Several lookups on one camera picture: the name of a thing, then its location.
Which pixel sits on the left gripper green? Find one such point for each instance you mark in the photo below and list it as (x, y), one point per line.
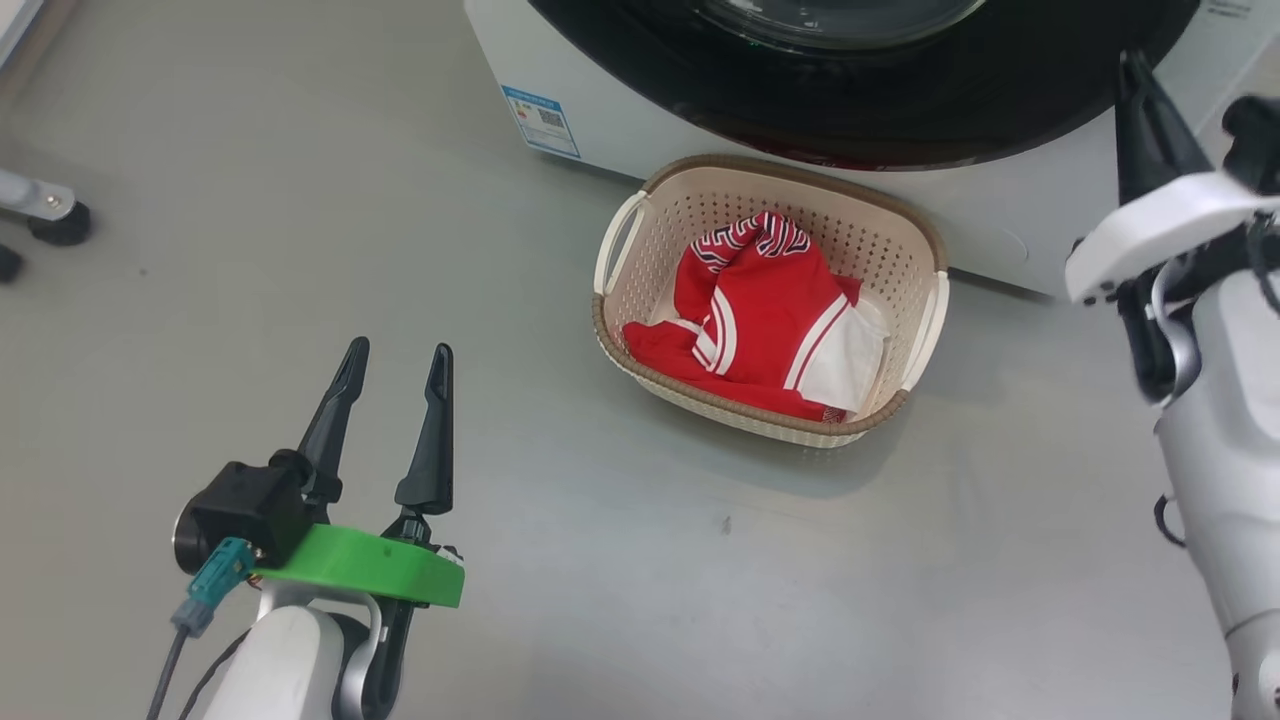
(380, 570)

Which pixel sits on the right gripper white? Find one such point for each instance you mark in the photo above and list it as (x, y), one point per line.
(1160, 230)

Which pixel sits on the dark round glass washer door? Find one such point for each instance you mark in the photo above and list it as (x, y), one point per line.
(950, 100)

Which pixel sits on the red white striped garment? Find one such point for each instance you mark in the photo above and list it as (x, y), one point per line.
(760, 320)

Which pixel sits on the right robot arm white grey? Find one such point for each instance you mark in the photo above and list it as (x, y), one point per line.
(1230, 450)

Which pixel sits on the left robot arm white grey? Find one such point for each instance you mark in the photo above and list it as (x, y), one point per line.
(280, 670)

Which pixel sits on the white front-load washing machine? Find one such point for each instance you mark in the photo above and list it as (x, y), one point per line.
(1020, 215)

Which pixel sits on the cream perforated laundry basket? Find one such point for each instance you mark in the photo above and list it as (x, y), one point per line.
(860, 225)

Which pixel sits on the small printed text label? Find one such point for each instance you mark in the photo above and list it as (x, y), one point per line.
(1228, 8)

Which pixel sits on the round drain filter cover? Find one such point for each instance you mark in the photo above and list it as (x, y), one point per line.
(1008, 242)

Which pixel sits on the blue energy label sticker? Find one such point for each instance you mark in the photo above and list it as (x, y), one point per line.
(540, 120)

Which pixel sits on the grey wheeled stand leg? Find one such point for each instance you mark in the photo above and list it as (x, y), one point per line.
(45, 205)

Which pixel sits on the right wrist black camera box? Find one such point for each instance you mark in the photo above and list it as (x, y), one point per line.
(1255, 140)

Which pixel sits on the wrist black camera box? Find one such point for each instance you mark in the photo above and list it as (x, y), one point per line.
(250, 510)
(1255, 140)

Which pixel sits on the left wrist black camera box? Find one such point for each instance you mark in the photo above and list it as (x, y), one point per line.
(250, 510)

